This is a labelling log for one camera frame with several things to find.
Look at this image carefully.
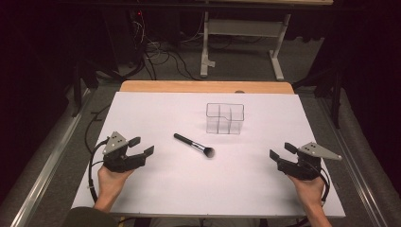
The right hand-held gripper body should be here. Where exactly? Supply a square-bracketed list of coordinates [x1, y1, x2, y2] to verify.
[277, 141, 343, 182]

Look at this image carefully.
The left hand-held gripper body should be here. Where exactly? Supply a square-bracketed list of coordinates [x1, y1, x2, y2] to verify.
[102, 131, 148, 173]

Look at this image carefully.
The black makeup brush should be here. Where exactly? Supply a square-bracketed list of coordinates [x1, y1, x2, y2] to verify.
[173, 132, 217, 159]

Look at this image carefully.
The clear acrylic organizer box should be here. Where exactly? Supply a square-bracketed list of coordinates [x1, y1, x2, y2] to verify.
[205, 102, 246, 136]

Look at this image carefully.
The person's right hand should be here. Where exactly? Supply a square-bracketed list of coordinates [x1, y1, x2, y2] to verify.
[287, 174, 326, 206]

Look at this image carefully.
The person's left hand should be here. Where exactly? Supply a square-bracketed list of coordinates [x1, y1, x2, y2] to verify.
[96, 165, 136, 203]

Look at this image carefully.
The white board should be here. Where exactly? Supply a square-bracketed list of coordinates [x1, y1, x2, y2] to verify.
[71, 91, 346, 218]

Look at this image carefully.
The dark olive sleeve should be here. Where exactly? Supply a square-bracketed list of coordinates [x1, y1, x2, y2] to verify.
[61, 206, 119, 227]

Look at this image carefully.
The black metal stand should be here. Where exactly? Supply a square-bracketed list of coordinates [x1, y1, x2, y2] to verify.
[292, 62, 345, 130]
[71, 59, 99, 118]

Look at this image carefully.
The wooden table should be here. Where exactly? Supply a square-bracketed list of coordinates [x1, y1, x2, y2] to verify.
[119, 79, 295, 95]

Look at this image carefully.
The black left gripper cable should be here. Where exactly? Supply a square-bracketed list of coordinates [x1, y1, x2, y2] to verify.
[87, 138, 111, 204]

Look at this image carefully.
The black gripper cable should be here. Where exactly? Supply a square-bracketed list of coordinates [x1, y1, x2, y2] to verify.
[87, 138, 111, 204]
[310, 161, 331, 208]

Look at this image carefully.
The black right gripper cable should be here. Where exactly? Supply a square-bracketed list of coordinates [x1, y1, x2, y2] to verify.
[310, 161, 331, 208]

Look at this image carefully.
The black floor cable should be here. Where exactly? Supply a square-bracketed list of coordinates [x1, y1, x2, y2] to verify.
[83, 103, 112, 155]

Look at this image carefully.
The aluminium rail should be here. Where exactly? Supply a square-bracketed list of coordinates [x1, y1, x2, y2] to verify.
[9, 89, 93, 227]
[317, 96, 401, 227]

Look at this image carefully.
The bundle of floor cables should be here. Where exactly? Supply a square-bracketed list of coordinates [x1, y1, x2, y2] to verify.
[131, 9, 203, 81]

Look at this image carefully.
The white metal frame desk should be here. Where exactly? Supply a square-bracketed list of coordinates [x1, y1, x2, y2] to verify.
[194, 0, 335, 81]

